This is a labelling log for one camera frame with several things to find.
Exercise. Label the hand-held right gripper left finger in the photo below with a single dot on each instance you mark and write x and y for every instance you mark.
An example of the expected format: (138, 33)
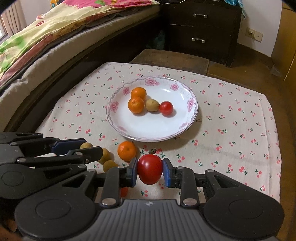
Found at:
(133, 172)

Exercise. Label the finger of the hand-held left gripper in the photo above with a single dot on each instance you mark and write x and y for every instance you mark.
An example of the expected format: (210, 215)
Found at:
(69, 144)
(92, 153)

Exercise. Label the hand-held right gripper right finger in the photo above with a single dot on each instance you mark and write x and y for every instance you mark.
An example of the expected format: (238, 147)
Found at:
(167, 172)

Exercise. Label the red cherry tomato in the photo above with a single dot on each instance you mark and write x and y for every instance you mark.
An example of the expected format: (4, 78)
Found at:
(149, 169)
(166, 108)
(124, 191)

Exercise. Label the small orange mandarin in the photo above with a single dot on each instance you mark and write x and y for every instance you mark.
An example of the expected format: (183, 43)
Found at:
(138, 93)
(136, 105)
(126, 150)

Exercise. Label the white floral rim plate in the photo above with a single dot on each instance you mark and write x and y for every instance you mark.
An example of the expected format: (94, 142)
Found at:
(148, 126)

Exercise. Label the cherry print tablecloth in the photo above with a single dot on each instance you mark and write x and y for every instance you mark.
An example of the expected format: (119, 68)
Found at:
(231, 129)

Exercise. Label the beige mattress pad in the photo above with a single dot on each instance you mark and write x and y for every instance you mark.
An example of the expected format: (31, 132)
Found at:
(46, 67)

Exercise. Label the dark wooden bench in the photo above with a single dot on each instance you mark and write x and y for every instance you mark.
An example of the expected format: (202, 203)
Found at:
(168, 60)

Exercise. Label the dark wooden bed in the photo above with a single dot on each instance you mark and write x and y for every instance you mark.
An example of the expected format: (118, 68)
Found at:
(115, 41)

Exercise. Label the colourful patchwork quilt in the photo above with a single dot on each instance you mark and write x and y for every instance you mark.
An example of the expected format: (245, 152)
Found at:
(46, 30)

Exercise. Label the dark green cloth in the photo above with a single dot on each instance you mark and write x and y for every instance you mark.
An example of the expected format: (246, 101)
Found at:
(159, 39)

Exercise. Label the pink curtain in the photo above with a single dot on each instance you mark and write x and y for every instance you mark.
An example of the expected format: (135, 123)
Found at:
(11, 23)

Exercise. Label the orange and blue toy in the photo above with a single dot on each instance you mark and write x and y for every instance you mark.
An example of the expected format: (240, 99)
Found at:
(54, 2)

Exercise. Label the clear plastic wrapper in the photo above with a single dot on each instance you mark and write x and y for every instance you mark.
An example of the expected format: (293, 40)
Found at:
(276, 70)

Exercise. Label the dark wooden nightstand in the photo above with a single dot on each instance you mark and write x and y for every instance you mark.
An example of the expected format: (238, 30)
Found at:
(219, 27)

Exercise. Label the light wooden wardrobe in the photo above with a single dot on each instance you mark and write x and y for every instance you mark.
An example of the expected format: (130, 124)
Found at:
(289, 46)

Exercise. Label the blue tissue pack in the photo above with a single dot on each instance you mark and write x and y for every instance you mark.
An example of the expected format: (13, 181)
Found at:
(231, 1)

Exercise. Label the beige wall outlet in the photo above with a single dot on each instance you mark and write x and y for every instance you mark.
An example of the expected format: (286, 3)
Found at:
(254, 34)

